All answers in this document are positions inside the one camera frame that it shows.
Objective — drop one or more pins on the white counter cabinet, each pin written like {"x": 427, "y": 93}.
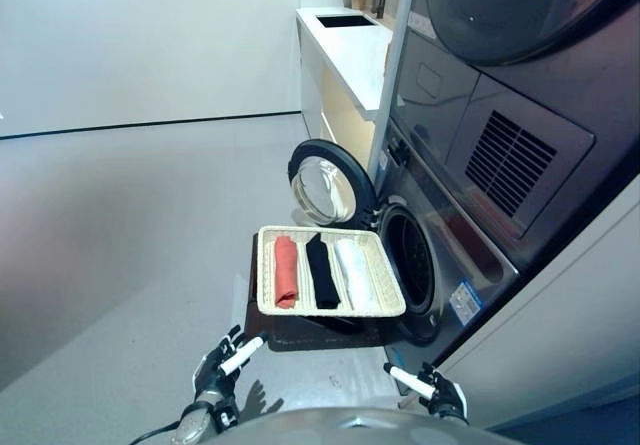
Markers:
{"x": 345, "y": 60}

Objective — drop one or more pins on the white wicker basket tray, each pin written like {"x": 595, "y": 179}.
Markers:
{"x": 382, "y": 285}

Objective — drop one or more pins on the white cloth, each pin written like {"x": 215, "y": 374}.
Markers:
{"x": 355, "y": 275}

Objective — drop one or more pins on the grey robot torso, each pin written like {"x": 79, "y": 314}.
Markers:
{"x": 350, "y": 430}

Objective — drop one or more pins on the blue energy label sticker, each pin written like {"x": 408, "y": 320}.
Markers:
{"x": 465, "y": 300}

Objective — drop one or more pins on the grey washing machine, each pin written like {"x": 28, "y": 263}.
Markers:
{"x": 465, "y": 245}

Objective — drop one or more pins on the black cloth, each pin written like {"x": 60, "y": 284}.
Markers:
{"x": 322, "y": 270}

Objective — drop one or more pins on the dark brown stool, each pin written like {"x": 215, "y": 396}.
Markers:
{"x": 310, "y": 335}

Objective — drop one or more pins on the white tall side panel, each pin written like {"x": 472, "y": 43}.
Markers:
{"x": 575, "y": 315}
{"x": 395, "y": 65}

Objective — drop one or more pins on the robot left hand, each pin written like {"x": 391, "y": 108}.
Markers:
{"x": 215, "y": 375}

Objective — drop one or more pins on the grey stacked dryer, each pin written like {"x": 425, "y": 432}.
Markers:
{"x": 550, "y": 115}

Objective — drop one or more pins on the round glass washer door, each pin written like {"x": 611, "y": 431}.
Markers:
{"x": 325, "y": 190}

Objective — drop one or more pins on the red cloth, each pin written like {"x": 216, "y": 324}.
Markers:
{"x": 286, "y": 270}

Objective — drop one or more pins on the black inset cooktop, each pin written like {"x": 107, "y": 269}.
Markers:
{"x": 345, "y": 21}

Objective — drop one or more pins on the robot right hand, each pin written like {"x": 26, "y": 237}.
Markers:
{"x": 447, "y": 397}

